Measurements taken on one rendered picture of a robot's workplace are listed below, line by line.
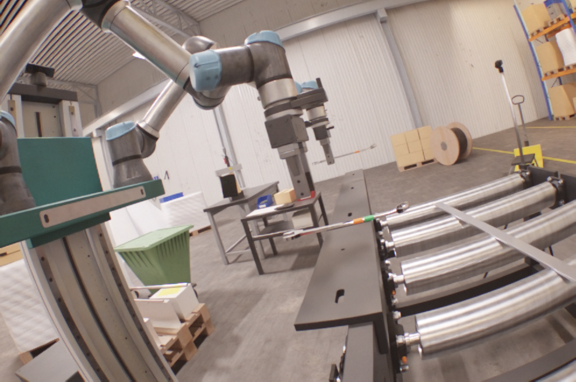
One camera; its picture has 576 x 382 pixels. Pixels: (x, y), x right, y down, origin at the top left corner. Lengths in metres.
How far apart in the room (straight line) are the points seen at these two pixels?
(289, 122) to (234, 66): 0.14
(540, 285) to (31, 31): 1.15
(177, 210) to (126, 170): 6.38
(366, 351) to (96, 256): 0.93
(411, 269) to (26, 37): 1.09
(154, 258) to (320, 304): 2.74
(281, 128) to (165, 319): 2.16
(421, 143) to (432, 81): 3.81
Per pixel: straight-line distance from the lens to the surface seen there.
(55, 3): 0.63
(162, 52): 0.66
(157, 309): 2.47
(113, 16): 0.72
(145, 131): 1.12
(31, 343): 3.72
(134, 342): 1.17
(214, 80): 0.51
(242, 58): 0.53
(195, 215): 7.44
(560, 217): 1.09
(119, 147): 1.01
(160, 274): 3.12
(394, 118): 10.94
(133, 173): 0.99
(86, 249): 1.06
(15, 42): 0.61
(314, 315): 0.30
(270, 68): 0.54
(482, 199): 1.54
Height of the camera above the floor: 1.33
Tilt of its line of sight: 2 degrees down
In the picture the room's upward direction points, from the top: 16 degrees counter-clockwise
